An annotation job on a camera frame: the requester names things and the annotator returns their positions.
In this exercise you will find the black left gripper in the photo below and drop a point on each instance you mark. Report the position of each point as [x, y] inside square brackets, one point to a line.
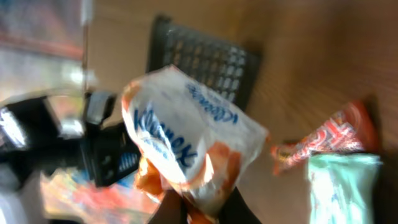
[108, 153]

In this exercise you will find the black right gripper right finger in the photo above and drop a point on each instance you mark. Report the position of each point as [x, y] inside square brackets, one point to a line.
[236, 211]

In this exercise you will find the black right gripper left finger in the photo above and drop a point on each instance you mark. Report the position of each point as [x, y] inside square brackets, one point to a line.
[172, 210]

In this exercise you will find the orange white tissue pack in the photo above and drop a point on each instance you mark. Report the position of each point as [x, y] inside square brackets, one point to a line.
[191, 140]

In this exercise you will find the teal wet wipes pack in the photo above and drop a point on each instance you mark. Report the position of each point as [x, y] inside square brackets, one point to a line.
[341, 188]

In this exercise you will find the orange brown candy bar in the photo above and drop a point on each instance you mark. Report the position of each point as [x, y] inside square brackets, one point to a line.
[347, 131]

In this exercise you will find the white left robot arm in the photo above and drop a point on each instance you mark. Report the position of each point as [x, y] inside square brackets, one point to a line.
[33, 140]

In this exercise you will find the grey plastic basket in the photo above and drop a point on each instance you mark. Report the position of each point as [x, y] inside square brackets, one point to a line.
[223, 66]

